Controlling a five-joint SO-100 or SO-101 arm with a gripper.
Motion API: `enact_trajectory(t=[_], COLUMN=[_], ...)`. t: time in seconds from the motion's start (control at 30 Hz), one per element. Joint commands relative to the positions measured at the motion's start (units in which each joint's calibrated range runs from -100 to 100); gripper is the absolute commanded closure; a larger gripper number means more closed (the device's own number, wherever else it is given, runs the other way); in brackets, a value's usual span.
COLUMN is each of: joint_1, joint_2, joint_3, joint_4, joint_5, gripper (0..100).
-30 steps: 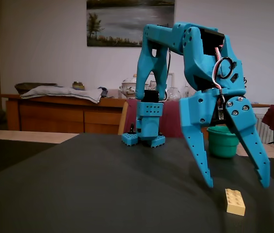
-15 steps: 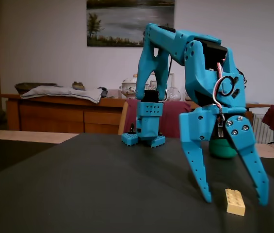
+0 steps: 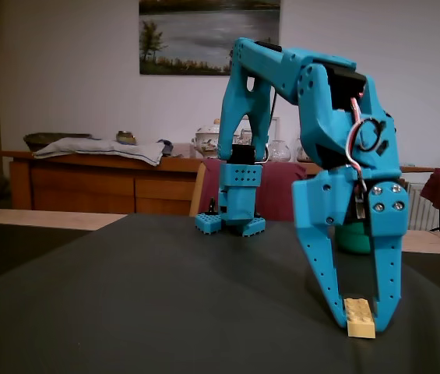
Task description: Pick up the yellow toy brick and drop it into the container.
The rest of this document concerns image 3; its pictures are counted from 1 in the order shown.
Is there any lake landscape painting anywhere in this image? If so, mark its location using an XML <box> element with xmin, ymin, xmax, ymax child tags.
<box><xmin>139</xmin><ymin>0</ymin><xmax>282</xmax><ymax>77</ymax></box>

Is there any folded grey cloth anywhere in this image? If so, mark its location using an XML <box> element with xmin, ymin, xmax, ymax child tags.
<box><xmin>32</xmin><ymin>136</ymin><xmax>174</xmax><ymax>168</ymax></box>

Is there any black servo cable loop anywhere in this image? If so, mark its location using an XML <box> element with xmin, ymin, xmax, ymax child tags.
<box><xmin>264</xmin><ymin>82</ymin><xmax>279</xmax><ymax>163</ymax></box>

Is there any wooden sideboard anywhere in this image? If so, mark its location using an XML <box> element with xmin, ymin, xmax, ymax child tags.
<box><xmin>3</xmin><ymin>150</ymin><xmax>437</xmax><ymax>219</ymax></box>

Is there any round glass bowl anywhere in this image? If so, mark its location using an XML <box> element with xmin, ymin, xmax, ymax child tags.
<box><xmin>268</xmin><ymin>139</ymin><xmax>292</xmax><ymax>162</ymax></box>

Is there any small ceramic jar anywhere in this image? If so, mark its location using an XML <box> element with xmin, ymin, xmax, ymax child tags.
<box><xmin>115</xmin><ymin>130</ymin><xmax>138</xmax><ymax>146</ymax></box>

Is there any red white black servo cable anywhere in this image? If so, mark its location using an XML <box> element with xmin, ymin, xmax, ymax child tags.
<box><xmin>345</xmin><ymin>97</ymin><xmax>386</xmax><ymax>192</ymax></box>

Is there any dark woven basket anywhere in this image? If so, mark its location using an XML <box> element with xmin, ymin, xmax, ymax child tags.
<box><xmin>23</xmin><ymin>132</ymin><xmax>93</xmax><ymax>153</ymax></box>

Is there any white radiator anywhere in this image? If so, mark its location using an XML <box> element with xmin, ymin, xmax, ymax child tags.
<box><xmin>406</xmin><ymin>182</ymin><xmax>438</xmax><ymax>231</ymax></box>

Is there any green plastic cup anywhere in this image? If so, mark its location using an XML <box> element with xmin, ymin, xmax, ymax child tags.
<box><xmin>334</xmin><ymin>221</ymin><xmax>373</xmax><ymax>256</ymax></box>

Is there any white porcelain tureen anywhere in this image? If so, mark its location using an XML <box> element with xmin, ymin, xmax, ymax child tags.
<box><xmin>194</xmin><ymin>118</ymin><xmax>221</xmax><ymax>159</ymax></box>

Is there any tall pink glass vase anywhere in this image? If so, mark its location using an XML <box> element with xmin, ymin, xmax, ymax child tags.
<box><xmin>296</xmin><ymin>136</ymin><xmax>311</xmax><ymax>162</ymax></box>

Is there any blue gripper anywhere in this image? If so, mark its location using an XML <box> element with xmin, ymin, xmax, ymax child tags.
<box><xmin>291</xmin><ymin>76</ymin><xmax>410</xmax><ymax>333</ymax></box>

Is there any cream lego brick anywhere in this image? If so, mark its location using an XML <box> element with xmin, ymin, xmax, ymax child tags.
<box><xmin>343</xmin><ymin>298</ymin><xmax>377</xmax><ymax>339</ymax></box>

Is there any wooden chair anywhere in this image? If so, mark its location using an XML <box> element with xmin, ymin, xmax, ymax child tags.
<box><xmin>188</xmin><ymin>161</ymin><xmax>209</xmax><ymax>217</ymax></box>

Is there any dark grey mat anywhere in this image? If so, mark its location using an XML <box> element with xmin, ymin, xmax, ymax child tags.
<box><xmin>0</xmin><ymin>213</ymin><xmax>440</xmax><ymax>374</ymax></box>

